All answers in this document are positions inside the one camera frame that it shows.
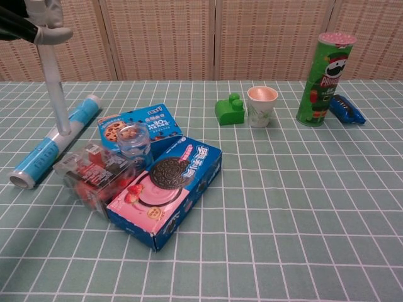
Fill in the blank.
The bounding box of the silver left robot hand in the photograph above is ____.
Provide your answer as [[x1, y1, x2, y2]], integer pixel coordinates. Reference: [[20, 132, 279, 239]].
[[0, 0, 74, 47]]

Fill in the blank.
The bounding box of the white plastic tube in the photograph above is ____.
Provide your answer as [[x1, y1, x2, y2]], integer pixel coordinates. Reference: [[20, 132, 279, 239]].
[[40, 43, 72, 137]]

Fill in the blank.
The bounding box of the bamboo folding screen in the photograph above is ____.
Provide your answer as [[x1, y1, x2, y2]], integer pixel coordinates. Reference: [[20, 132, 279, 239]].
[[0, 0, 403, 83]]

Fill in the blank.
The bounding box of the blue cling film roll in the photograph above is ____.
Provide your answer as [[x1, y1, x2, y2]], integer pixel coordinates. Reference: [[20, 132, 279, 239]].
[[8, 94, 103, 190]]

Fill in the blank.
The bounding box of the blue chocolate cookie box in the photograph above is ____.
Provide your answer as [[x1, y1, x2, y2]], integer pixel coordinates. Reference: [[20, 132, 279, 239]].
[[96, 103, 184, 154]]

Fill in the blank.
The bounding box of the clear plastic beaker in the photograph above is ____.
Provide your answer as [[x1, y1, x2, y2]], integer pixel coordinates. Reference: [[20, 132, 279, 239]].
[[116, 124, 154, 167]]

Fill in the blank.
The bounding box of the clear box with red contents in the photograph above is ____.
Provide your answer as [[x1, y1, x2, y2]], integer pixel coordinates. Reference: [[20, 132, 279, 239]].
[[52, 142, 137, 218]]

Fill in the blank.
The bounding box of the green toy building block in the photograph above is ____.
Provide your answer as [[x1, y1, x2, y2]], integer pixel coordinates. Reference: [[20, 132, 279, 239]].
[[215, 93, 246, 126]]

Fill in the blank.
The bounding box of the blue pink Oreo box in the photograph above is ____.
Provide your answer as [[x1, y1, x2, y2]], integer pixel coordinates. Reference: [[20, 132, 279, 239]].
[[106, 135, 223, 252]]

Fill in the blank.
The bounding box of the white paper cup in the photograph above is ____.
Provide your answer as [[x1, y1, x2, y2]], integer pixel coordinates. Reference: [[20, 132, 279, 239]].
[[247, 86, 280, 128]]

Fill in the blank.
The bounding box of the green Pringles can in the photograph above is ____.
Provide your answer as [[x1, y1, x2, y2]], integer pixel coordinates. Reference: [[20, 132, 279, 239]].
[[295, 31, 358, 128]]

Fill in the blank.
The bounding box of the green checked tablecloth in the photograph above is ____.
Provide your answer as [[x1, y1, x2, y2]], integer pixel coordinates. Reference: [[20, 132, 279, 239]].
[[0, 80, 403, 302]]

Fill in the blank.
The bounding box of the blue Oreo snack pack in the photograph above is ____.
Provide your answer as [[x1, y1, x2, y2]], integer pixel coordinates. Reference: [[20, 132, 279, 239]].
[[329, 94, 366, 125]]

